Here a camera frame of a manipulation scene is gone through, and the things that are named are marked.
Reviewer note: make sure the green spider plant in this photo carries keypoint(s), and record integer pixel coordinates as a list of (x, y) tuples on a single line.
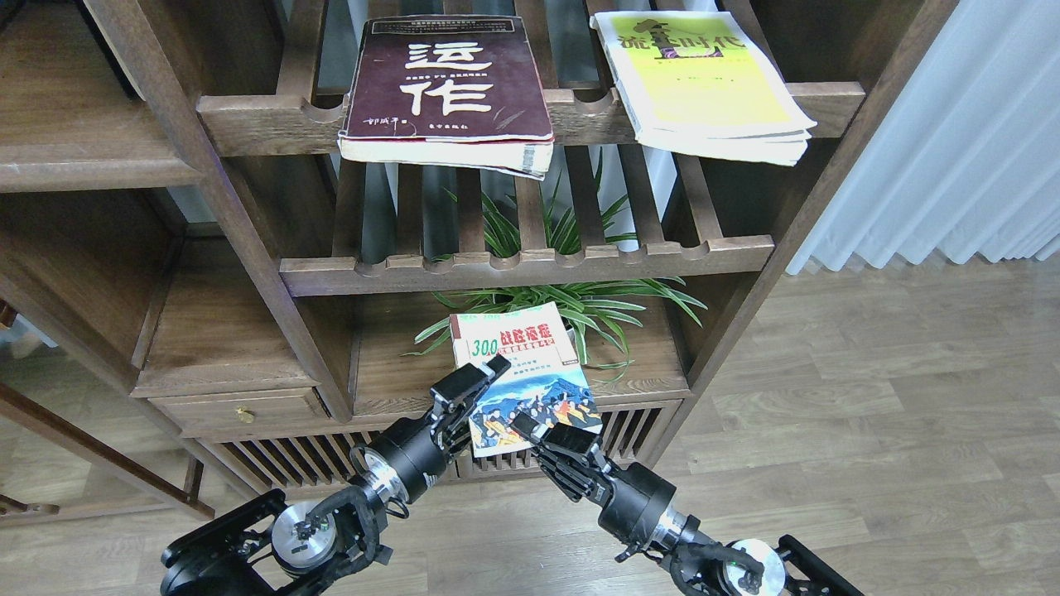
[(601, 307)]

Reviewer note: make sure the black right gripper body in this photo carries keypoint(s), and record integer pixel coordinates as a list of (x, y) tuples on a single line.
[(636, 503)]

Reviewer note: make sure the wooden side table frame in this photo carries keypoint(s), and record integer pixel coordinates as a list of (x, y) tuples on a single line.
[(33, 417)]

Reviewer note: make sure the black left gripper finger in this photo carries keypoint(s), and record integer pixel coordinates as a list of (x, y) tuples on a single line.
[(492, 370)]

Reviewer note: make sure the yellow cover book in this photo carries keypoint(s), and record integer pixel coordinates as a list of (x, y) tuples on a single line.
[(694, 83)]

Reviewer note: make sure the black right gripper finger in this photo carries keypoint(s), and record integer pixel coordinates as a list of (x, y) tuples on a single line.
[(528, 428)]

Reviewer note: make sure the colourful small paperback book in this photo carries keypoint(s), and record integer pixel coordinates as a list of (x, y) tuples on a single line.
[(545, 378)]

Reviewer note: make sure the white curtain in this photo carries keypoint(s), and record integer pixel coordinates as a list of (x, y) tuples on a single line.
[(966, 163)]

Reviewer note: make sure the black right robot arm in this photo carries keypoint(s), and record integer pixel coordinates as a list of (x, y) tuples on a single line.
[(703, 566)]

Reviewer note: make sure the dark wooden bookshelf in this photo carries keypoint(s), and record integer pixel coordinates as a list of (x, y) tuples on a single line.
[(170, 216)]

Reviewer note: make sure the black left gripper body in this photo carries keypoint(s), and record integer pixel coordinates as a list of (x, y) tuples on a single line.
[(411, 454)]

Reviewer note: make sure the maroon book white characters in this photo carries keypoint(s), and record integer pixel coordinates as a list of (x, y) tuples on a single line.
[(448, 90)]

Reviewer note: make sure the brass drawer knob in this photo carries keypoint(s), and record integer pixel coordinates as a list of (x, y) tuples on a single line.
[(244, 415)]

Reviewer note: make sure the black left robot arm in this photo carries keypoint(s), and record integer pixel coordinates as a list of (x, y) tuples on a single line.
[(267, 547)]

